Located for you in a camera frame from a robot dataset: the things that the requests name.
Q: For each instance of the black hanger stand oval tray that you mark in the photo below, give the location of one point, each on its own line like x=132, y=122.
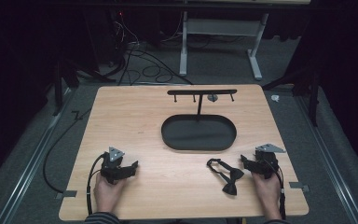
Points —
x=199, y=132

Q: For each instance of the person's right hand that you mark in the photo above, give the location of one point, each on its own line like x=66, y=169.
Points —
x=267, y=193

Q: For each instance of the person's left hand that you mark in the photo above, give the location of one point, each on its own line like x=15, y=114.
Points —
x=107, y=194

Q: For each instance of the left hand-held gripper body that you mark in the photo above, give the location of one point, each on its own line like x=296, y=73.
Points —
x=112, y=168

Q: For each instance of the small grey clip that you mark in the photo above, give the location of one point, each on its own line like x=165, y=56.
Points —
x=212, y=98

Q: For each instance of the black bow tie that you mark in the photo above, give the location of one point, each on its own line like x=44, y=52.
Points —
x=230, y=179

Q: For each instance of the metal floor rail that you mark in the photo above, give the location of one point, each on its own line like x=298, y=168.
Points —
x=329, y=161
x=28, y=168

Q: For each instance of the white metal desk frame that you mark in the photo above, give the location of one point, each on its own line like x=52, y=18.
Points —
x=220, y=28

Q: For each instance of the black tripod stand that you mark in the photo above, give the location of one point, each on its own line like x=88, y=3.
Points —
x=310, y=90

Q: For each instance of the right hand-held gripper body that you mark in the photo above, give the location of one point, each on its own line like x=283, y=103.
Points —
x=267, y=161

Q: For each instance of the small white crumpled scrap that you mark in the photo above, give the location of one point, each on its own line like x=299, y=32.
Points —
x=275, y=98

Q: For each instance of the grey tape piece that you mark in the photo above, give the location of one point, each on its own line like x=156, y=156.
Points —
x=66, y=194
x=299, y=186

